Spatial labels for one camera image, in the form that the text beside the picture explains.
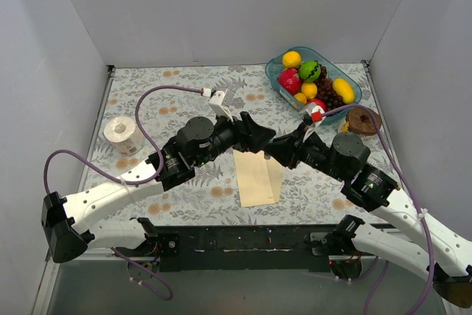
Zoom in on beige paper envelope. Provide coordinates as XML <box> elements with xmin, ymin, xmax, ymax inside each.
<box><xmin>233</xmin><ymin>150</ymin><xmax>282</xmax><ymax>207</ymax></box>

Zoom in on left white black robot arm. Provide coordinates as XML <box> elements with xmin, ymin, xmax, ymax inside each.
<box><xmin>41</xmin><ymin>111</ymin><xmax>276</xmax><ymax>263</ymax></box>

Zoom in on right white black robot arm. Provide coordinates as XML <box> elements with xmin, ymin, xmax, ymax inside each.
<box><xmin>263</xmin><ymin>131</ymin><xmax>471</xmax><ymax>308</ymax></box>

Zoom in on white labelled jar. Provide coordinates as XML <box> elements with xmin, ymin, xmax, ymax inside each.
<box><xmin>338</xmin><ymin>121</ymin><xmax>350</xmax><ymax>133</ymax></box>

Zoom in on red apple toy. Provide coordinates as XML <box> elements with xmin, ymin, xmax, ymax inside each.
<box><xmin>308</xmin><ymin>98</ymin><xmax>327</xmax><ymax>112</ymax></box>

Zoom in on small orange lemon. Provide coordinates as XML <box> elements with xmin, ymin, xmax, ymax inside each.
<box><xmin>294</xmin><ymin>92</ymin><xmax>308</xmax><ymax>105</ymax></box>

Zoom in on dark purple grapes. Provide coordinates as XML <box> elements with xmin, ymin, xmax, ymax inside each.
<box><xmin>314</xmin><ymin>66</ymin><xmax>344</xmax><ymax>111</ymax></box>

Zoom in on small yellow lemon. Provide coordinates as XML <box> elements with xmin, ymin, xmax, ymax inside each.
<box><xmin>301</xmin><ymin>83</ymin><xmax>318</xmax><ymax>100</ymax></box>

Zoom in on red strawberry toy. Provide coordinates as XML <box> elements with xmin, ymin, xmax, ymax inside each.
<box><xmin>277</xmin><ymin>69</ymin><xmax>302</xmax><ymax>95</ymax></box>

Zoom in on yellow mango toy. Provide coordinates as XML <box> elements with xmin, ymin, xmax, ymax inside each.
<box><xmin>332</xmin><ymin>77</ymin><xmax>356</xmax><ymax>104</ymax></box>

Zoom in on floral patterned table mat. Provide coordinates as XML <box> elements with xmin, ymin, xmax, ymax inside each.
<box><xmin>78</xmin><ymin>65</ymin><xmax>381</xmax><ymax>226</ymax></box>

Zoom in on teal plastic fruit basket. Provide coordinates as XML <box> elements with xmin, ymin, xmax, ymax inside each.
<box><xmin>265</xmin><ymin>46</ymin><xmax>362</xmax><ymax>111</ymax></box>

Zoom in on green watermelon toy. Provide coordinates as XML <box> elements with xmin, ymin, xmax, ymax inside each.
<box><xmin>299</xmin><ymin>60</ymin><xmax>322</xmax><ymax>83</ymax></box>

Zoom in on yellow orange fruit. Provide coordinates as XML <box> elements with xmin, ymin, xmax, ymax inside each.
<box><xmin>282</xmin><ymin>51</ymin><xmax>302</xmax><ymax>69</ymax></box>

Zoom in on white toilet paper roll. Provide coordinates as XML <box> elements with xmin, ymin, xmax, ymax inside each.
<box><xmin>103</xmin><ymin>116</ymin><xmax>144</xmax><ymax>156</ymax></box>

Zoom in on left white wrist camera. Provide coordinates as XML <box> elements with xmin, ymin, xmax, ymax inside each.
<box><xmin>209</xmin><ymin>89</ymin><xmax>235</xmax><ymax>122</ymax></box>

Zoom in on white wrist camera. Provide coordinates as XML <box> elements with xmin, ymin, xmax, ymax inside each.
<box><xmin>209</xmin><ymin>89</ymin><xmax>235</xmax><ymax>122</ymax></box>
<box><xmin>299</xmin><ymin>103</ymin><xmax>325</xmax><ymax>134</ymax></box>

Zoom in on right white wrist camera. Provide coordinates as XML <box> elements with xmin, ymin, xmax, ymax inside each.
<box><xmin>299</xmin><ymin>103</ymin><xmax>325</xmax><ymax>134</ymax></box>

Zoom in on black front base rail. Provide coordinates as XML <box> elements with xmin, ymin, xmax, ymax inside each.
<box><xmin>114</xmin><ymin>224</ymin><xmax>369</xmax><ymax>274</ymax></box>

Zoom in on aluminium frame profile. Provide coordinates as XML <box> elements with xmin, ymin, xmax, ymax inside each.
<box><xmin>31</xmin><ymin>249</ymin><xmax>116</xmax><ymax>315</ymax></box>

